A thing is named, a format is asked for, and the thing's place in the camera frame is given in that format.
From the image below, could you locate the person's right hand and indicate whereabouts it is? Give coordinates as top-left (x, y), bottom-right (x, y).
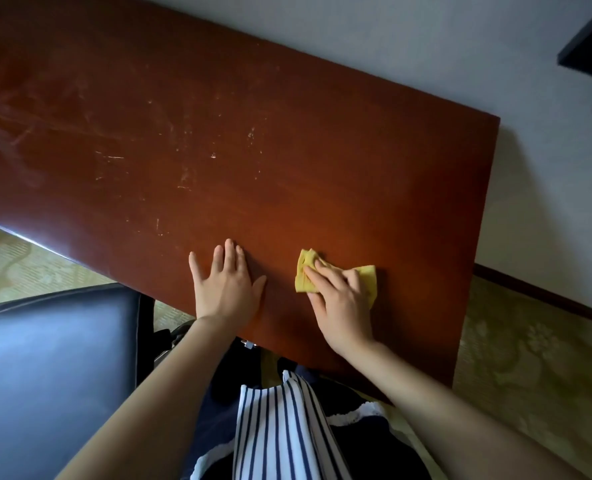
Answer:
top-left (303, 260), bottom-right (376, 361)

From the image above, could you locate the person's left hand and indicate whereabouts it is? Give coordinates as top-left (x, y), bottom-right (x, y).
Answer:
top-left (189, 239), bottom-right (268, 339)

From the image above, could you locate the person's left forearm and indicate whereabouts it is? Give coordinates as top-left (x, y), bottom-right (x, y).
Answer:
top-left (56, 316), bottom-right (242, 480)

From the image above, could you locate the black padded chair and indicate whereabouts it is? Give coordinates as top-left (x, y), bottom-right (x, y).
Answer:
top-left (0, 283), bottom-right (196, 480)

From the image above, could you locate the person's right forearm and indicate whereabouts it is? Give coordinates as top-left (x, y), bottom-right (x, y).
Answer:
top-left (342, 339), bottom-right (589, 480)

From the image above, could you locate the dark wooden baseboard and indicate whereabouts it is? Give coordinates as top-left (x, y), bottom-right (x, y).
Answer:
top-left (473, 264), bottom-right (592, 331)

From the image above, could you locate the black flat screen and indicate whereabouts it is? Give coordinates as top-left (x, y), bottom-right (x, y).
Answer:
top-left (557, 0), bottom-right (592, 85)

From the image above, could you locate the yellow cleaning cloth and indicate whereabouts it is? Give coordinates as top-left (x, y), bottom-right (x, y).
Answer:
top-left (295, 249), bottom-right (378, 309)

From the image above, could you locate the dark garment with white trim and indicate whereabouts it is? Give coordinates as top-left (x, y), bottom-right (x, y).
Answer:
top-left (180, 339), bottom-right (449, 480)

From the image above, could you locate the blue white striped garment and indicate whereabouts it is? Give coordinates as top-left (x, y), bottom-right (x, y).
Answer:
top-left (232, 370), bottom-right (353, 480)

